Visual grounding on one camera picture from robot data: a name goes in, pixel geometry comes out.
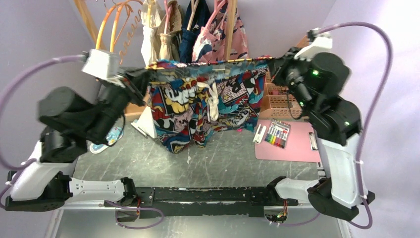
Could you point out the orange hanger outer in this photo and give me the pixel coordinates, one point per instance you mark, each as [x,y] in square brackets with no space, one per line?
[109,17]

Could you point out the pink floral hanging garment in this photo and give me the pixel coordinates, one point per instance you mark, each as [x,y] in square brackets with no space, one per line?
[210,44]

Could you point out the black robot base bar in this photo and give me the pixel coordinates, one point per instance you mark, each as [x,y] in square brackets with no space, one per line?
[211,201]

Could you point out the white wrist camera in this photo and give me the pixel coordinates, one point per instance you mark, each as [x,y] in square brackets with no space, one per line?
[313,44]
[103,65]

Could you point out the beige hanging garment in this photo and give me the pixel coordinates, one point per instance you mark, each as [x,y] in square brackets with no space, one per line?
[169,33]

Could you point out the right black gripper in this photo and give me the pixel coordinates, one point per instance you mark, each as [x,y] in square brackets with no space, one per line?
[280,65]

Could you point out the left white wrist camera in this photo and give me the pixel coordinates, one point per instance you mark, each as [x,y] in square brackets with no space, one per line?
[103,65]

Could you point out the white marker pens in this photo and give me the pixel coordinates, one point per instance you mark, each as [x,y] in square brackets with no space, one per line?
[259,135]

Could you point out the wooden clothes rack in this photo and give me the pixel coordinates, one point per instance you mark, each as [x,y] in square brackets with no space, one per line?
[132,111]

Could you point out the orange hanger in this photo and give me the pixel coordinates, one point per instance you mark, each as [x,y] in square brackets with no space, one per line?
[109,17]
[132,29]

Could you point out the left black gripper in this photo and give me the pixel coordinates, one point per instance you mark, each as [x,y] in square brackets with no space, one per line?
[136,86]

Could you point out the blue toothbrush package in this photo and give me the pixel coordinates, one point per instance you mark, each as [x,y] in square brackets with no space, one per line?
[112,137]

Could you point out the comic print shorts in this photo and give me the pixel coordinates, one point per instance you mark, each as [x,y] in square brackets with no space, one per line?
[190,102]

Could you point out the navy hanging garment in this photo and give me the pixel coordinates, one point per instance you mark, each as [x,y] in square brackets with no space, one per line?
[190,35]

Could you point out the orange hanger inner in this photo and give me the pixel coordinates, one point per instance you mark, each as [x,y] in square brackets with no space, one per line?
[132,29]

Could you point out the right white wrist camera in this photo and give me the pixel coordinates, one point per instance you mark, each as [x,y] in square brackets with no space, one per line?
[313,44]

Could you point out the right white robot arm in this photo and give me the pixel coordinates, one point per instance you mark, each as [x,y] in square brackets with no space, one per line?
[316,84]

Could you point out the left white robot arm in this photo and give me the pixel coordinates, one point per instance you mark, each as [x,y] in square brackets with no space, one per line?
[70,123]

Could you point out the marker pen set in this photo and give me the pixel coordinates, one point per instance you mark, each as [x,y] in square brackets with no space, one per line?
[278,133]

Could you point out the orange plastic file organizer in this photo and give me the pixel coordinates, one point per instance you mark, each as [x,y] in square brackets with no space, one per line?
[275,103]

